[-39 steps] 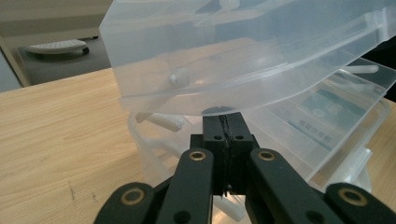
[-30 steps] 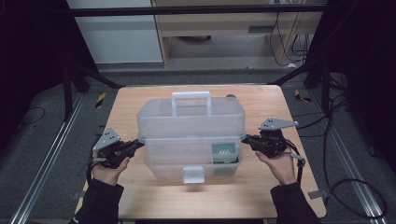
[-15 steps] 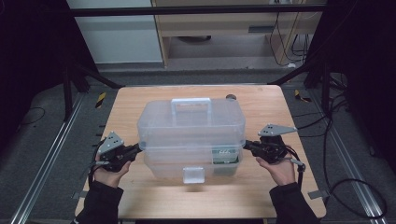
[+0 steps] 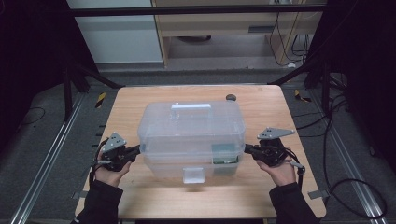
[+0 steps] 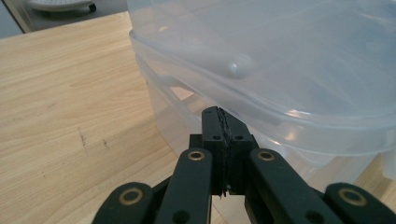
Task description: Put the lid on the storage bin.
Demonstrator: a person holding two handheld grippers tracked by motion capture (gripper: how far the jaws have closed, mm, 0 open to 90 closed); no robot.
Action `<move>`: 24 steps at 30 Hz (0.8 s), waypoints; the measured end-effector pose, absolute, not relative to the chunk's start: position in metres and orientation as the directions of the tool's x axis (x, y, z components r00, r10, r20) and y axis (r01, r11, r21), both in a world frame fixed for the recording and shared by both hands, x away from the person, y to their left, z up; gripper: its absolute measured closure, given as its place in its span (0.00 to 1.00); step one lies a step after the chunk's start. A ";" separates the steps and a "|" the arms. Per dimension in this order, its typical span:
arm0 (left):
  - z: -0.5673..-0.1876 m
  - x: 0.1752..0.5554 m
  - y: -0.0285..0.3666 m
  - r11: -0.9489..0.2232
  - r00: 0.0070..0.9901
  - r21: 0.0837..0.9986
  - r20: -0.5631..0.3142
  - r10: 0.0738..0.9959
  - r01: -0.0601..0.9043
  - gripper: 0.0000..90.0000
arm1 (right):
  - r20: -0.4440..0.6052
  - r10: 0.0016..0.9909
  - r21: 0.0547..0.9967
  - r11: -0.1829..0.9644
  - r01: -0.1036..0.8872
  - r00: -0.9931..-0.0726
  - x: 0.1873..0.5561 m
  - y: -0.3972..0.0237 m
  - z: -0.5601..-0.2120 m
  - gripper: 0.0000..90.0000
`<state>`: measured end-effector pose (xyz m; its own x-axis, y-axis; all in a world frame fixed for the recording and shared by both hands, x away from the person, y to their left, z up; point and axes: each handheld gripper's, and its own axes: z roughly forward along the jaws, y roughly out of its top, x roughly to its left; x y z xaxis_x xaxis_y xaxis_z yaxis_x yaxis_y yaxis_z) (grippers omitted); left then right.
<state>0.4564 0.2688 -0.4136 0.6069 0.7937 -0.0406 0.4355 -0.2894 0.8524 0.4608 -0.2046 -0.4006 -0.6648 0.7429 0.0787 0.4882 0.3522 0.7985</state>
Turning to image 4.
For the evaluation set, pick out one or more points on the black horizontal frame bar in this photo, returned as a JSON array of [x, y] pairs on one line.
[[186, 10]]

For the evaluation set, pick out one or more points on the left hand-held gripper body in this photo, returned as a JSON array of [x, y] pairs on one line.
[[115, 152]]

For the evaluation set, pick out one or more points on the yellow black striped tape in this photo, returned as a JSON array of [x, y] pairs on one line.
[[301, 96], [100, 100]]

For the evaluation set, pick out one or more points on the clear plastic storage box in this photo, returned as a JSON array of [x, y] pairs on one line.
[[191, 133]]

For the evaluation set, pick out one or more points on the white cabinet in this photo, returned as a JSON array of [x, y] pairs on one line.
[[118, 40]]

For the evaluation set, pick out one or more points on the black curtain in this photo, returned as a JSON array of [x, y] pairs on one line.
[[31, 62], [367, 77]]

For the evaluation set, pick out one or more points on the aluminium floor rail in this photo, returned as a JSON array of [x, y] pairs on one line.
[[46, 158], [351, 168]]

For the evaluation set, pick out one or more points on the dark round table grommet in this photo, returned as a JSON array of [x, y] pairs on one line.
[[231, 97]]

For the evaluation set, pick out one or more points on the black metal stand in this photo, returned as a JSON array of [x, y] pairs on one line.
[[67, 93], [325, 87]]

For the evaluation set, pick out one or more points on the light wooden cabinet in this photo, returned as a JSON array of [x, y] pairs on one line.
[[218, 26]]

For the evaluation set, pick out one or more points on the person's right hand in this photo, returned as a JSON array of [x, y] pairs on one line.
[[278, 174]]

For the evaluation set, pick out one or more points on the green cardboard box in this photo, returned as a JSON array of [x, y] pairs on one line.
[[224, 154]]

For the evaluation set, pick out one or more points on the person's left hand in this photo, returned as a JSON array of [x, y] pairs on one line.
[[110, 175]]

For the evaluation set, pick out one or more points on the grey metal bracket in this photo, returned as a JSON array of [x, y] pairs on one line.
[[319, 194], [77, 195]]

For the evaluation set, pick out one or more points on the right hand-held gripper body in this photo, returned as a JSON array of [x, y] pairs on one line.
[[272, 149]]

